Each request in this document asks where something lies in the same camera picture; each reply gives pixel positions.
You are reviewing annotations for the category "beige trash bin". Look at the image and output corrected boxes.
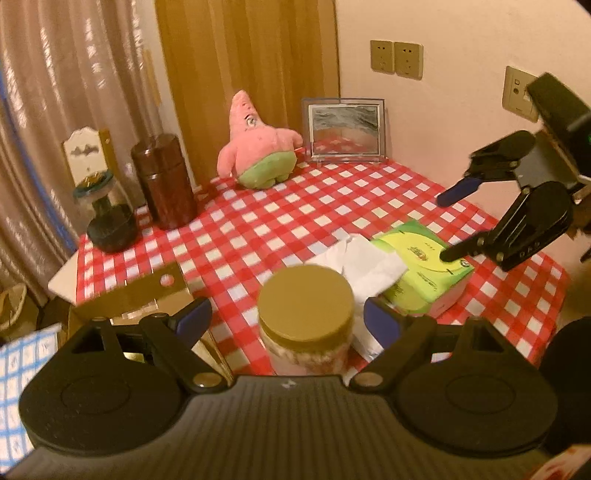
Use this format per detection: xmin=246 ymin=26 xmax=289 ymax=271
xmin=0 ymin=283 xmax=28 ymax=330

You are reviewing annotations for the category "gold wall socket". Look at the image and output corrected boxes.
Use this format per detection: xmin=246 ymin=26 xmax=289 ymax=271
xmin=370 ymin=40 xmax=395 ymax=73
xmin=394 ymin=41 xmax=424 ymax=79

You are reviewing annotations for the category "wooden door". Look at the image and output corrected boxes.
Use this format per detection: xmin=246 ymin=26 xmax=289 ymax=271
xmin=154 ymin=0 xmax=342 ymax=185

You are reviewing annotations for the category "brown cardboard box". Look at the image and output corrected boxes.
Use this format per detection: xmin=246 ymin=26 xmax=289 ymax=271
xmin=69 ymin=263 xmax=234 ymax=384

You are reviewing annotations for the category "pink starfish plush toy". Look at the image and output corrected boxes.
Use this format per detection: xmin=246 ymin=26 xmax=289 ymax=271
xmin=217 ymin=90 xmax=304 ymax=190

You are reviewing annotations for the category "red checked tablecloth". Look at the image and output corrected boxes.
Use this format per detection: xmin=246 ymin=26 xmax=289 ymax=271
xmin=76 ymin=147 xmax=570 ymax=377

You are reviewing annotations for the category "glass jar with dark base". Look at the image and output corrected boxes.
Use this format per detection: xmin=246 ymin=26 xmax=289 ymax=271
xmin=74 ymin=170 xmax=138 ymax=254

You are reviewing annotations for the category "white wooden chair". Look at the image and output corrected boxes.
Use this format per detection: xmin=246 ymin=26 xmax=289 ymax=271
xmin=47 ymin=127 xmax=114 ymax=305

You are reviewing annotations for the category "grey picture frame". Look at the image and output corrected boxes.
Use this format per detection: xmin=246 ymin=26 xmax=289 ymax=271
xmin=301 ymin=97 xmax=386 ymax=163

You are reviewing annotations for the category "beige patterned curtain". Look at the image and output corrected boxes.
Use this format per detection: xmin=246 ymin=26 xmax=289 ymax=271
xmin=0 ymin=0 xmax=162 ymax=296

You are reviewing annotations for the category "gold wall switch panel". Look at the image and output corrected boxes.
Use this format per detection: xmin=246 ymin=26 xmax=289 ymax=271
xmin=502 ymin=65 xmax=541 ymax=121

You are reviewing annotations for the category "cashew jar with gold lid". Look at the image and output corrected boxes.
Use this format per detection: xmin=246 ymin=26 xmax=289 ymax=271
xmin=257 ymin=266 xmax=354 ymax=377

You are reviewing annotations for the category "green and white tissue box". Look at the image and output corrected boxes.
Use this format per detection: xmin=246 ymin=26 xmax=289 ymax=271
xmin=372 ymin=220 xmax=476 ymax=319

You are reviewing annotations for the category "brown cylindrical canister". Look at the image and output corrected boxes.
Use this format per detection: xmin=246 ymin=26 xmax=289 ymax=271
xmin=130 ymin=133 xmax=198 ymax=230

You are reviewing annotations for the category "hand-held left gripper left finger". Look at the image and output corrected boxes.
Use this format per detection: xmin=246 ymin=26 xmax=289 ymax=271
xmin=46 ymin=298 xmax=232 ymax=394

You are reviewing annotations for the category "blue checked bed sheet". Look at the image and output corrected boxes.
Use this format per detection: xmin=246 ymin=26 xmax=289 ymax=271
xmin=0 ymin=323 xmax=63 ymax=467

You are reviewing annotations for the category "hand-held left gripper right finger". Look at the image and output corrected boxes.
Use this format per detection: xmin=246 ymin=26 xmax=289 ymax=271
xmin=345 ymin=299 xmax=532 ymax=393

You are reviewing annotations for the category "white tissue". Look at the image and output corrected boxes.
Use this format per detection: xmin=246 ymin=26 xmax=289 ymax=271
xmin=305 ymin=233 xmax=408 ymax=361

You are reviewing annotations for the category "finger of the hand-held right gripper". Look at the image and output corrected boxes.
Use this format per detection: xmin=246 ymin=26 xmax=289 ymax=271
xmin=436 ymin=130 xmax=537 ymax=207
xmin=438 ymin=181 xmax=574 ymax=264

